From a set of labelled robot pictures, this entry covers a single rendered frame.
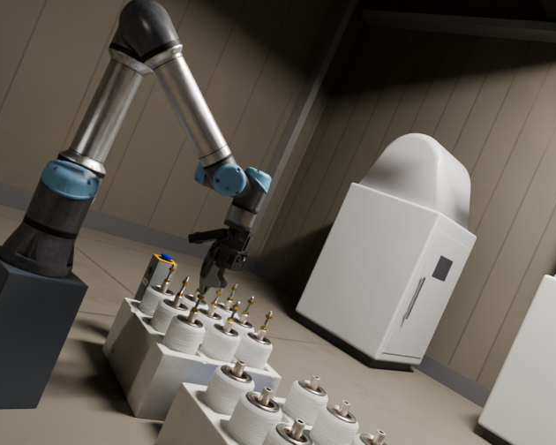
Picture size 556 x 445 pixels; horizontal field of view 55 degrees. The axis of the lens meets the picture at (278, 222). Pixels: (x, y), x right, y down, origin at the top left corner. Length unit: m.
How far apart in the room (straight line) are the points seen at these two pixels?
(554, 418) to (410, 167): 1.52
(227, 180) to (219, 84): 2.80
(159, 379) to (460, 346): 2.63
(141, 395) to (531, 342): 1.95
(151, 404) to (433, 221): 2.06
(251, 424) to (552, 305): 1.99
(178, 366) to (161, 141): 2.54
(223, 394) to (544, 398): 1.90
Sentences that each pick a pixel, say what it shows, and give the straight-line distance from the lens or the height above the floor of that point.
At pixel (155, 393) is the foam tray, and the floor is 0.07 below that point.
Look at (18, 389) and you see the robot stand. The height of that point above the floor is 0.05.
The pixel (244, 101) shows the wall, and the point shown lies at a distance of 4.16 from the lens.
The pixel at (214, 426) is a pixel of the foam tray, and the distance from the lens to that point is 1.14.
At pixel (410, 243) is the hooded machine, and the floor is 0.74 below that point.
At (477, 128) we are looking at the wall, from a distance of 4.08.
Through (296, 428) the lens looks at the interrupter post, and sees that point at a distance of 1.05.
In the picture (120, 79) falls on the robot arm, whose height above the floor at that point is 0.76.
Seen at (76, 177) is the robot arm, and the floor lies 0.52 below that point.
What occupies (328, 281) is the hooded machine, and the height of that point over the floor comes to 0.33.
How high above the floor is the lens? 0.63
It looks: 2 degrees down
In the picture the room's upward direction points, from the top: 24 degrees clockwise
